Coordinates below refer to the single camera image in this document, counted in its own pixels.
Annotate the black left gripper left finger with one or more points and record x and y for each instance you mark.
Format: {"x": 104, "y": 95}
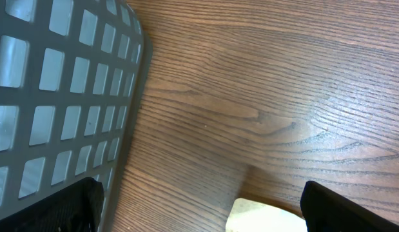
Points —
{"x": 75, "y": 208}

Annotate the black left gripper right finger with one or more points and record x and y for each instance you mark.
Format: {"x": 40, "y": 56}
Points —
{"x": 325, "y": 210}

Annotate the white orange snack packet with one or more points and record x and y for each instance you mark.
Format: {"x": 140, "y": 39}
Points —
{"x": 250, "y": 216}

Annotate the dark grey plastic mesh basket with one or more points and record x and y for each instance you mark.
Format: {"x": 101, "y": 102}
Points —
{"x": 71, "y": 78}

